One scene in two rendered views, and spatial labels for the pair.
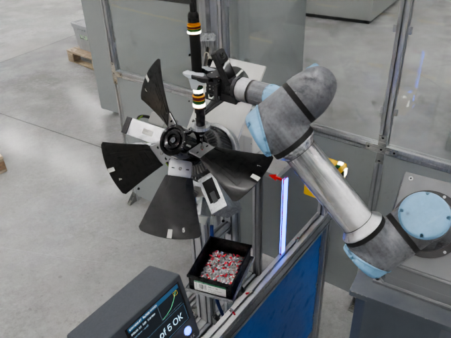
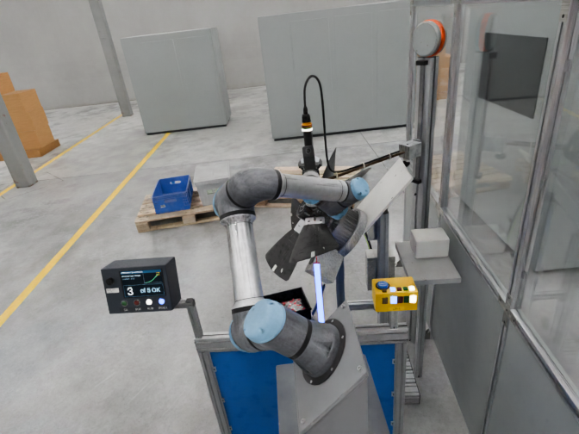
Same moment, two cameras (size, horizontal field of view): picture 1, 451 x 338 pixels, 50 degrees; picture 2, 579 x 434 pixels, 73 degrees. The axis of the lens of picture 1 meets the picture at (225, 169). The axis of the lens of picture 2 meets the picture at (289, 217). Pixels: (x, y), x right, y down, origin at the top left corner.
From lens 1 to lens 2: 1.34 m
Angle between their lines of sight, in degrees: 50
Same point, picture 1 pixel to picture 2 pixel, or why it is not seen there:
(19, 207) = not seen: hidden behind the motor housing
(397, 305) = (280, 399)
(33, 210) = not seen: hidden behind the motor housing
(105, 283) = (326, 303)
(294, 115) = (224, 195)
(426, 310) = (288, 420)
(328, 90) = (246, 186)
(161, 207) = (279, 248)
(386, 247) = (239, 326)
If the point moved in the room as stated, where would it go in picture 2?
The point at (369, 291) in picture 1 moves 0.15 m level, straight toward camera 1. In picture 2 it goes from (283, 376) to (238, 388)
